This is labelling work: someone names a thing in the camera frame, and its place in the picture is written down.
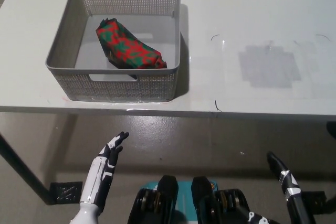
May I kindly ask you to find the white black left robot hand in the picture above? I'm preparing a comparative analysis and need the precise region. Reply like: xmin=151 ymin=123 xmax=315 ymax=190
xmin=79 ymin=131 xmax=130 ymax=207

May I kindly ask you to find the grey perforated plastic basket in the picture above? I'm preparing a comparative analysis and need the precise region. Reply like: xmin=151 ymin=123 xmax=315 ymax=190
xmin=44 ymin=0 xmax=182 ymax=103

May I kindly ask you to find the dark object beside table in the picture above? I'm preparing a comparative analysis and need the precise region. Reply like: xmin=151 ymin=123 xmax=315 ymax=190
xmin=326 ymin=121 xmax=336 ymax=140

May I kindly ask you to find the red green coffee bean bag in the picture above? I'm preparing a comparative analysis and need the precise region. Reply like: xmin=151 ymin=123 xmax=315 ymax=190
xmin=94 ymin=17 xmax=168 ymax=70

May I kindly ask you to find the black metal table leg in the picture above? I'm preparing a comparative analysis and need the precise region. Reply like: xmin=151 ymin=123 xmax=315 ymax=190
xmin=0 ymin=134 xmax=55 ymax=206

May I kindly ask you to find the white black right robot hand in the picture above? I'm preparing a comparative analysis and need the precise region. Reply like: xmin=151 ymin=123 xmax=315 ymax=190
xmin=247 ymin=151 xmax=316 ymax=224

